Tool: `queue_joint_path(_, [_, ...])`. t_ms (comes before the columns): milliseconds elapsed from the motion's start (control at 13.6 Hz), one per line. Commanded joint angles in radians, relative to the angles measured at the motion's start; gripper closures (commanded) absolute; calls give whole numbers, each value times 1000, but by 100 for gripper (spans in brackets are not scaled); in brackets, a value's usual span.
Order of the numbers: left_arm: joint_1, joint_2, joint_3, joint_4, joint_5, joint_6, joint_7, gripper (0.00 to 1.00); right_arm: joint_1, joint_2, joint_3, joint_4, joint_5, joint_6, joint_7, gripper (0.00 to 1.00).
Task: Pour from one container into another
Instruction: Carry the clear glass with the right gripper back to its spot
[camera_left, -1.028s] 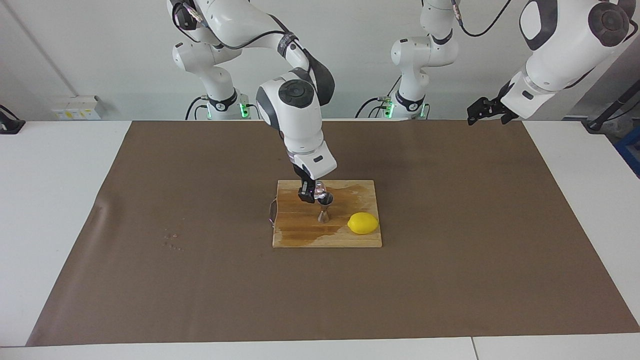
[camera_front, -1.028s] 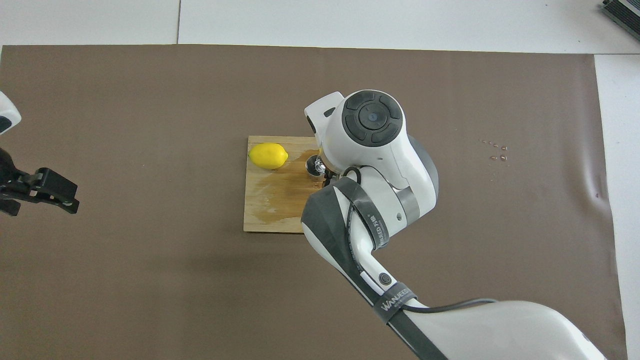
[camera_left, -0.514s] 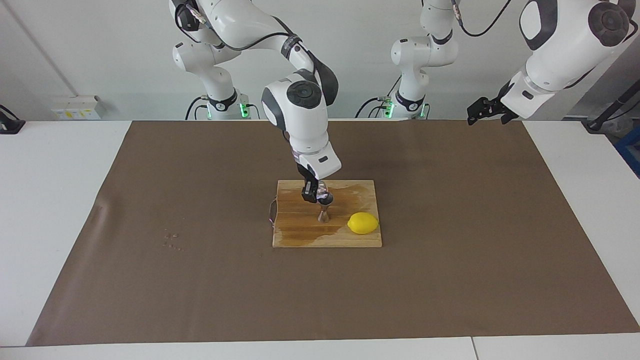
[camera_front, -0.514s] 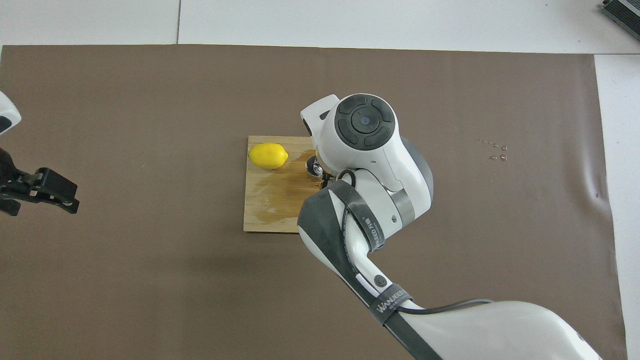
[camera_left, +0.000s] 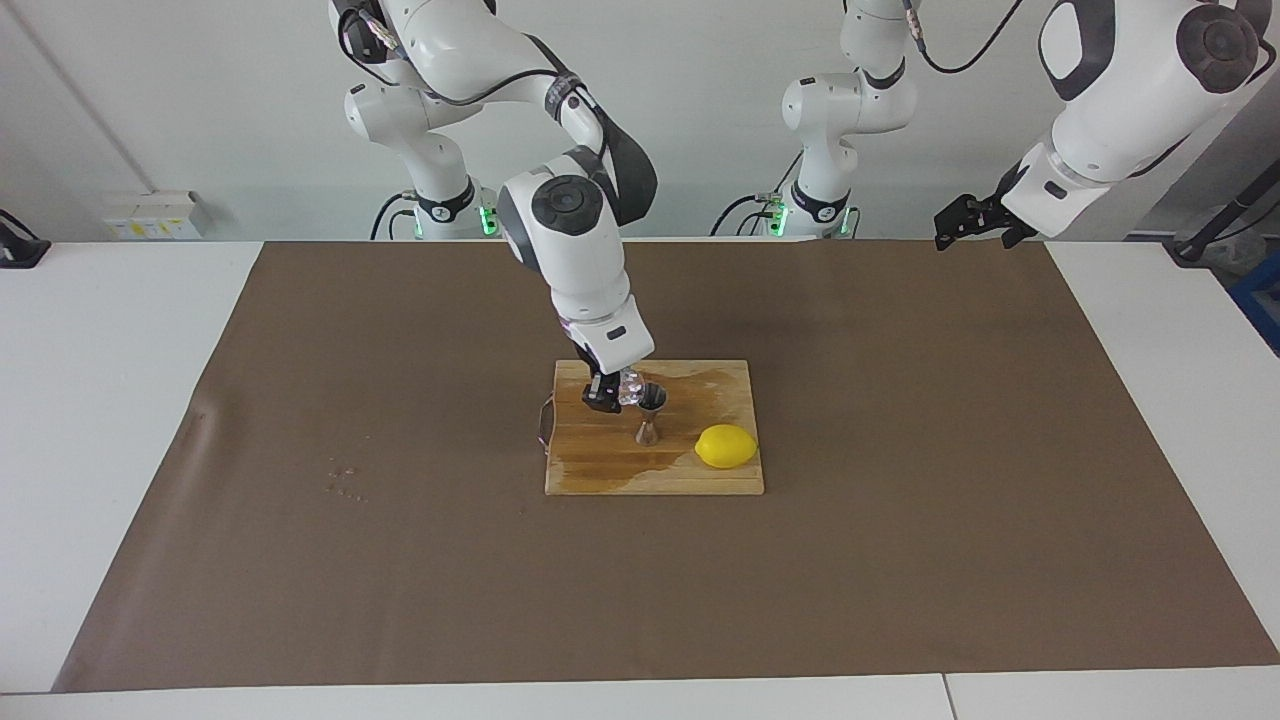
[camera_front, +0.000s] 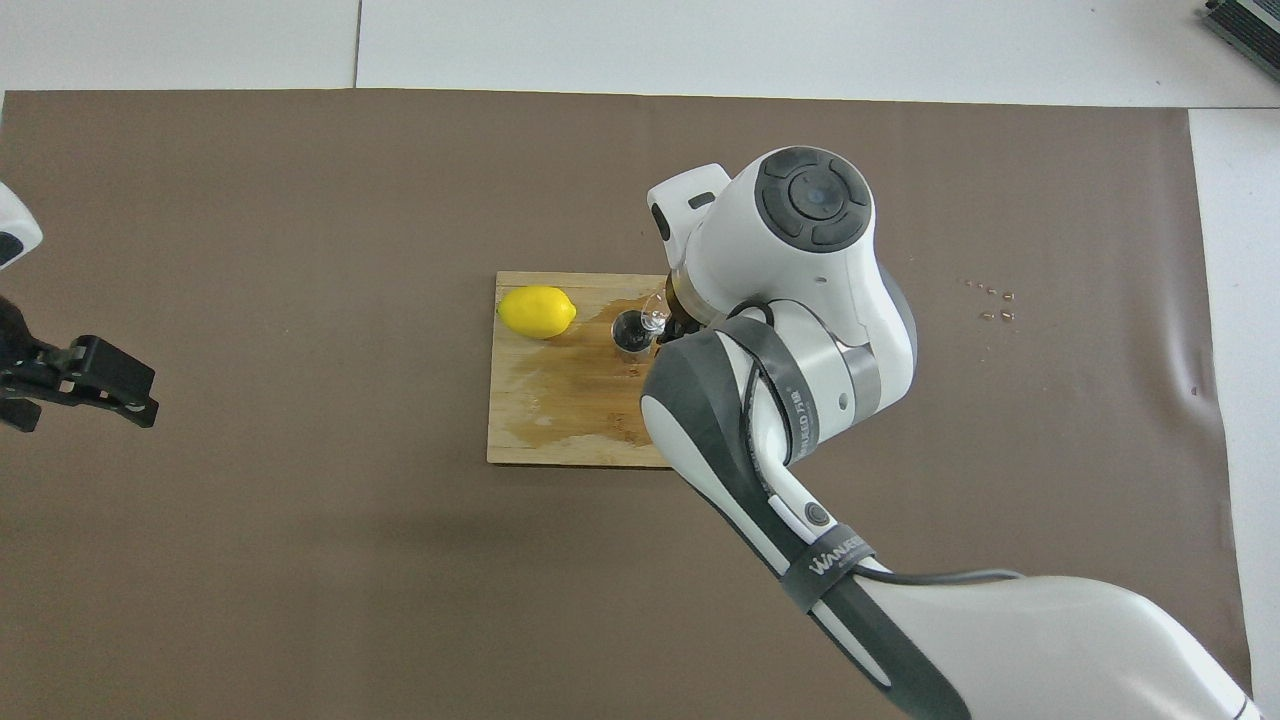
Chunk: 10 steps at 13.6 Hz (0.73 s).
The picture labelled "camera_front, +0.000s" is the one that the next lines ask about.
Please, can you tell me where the wooden cutting board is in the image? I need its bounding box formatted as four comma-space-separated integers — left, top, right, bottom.
486, 270, 681, 471

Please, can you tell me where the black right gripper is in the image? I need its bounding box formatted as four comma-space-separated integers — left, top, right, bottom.
660, 300, 703, 345

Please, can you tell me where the yellow lemon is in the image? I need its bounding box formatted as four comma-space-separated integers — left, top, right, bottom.
497, 285, 578, 339

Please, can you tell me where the brown paper table mat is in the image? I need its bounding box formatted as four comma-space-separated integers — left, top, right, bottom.
0, 88, 1259, 720

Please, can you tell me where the steel double jigger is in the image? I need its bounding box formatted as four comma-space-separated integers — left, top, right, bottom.
610, 308, 658, 357

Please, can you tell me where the grey ribbed device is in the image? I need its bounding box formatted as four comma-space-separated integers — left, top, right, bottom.
1200, 0, 1280, 86

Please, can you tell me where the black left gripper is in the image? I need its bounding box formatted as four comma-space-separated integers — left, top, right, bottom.
0, 295, 159, 434

